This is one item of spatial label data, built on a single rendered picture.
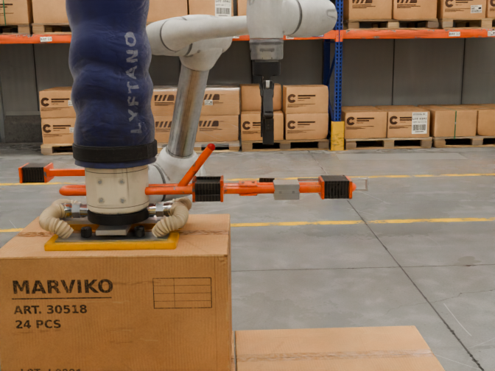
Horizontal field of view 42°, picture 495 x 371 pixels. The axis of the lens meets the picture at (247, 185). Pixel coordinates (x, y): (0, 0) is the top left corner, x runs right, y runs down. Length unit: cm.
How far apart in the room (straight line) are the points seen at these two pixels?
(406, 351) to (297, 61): 839
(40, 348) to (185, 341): 38
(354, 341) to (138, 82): 104
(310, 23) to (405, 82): 878
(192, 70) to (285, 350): 100
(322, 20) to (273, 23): 17
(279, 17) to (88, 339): 97
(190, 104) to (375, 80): 817
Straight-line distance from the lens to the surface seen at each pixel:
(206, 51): 226
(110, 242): 172
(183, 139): 245
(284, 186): 177
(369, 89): 1042
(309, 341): 211
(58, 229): 176
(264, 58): 172
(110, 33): 168
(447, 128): 946
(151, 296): 170
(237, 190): 177
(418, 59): 1058
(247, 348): 206
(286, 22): 174
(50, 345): 181
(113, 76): 168
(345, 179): 179
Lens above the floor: 147
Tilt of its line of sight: 12 degrees down
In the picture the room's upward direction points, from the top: 1 degrees counter-clockwise
